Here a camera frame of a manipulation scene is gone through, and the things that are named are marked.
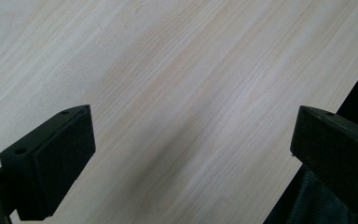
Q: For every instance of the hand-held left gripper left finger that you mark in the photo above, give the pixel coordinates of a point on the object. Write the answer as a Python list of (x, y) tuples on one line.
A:
[(48, 161)]

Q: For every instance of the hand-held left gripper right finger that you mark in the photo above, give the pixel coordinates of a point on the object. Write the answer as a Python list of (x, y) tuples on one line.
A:
[(335, 149)]

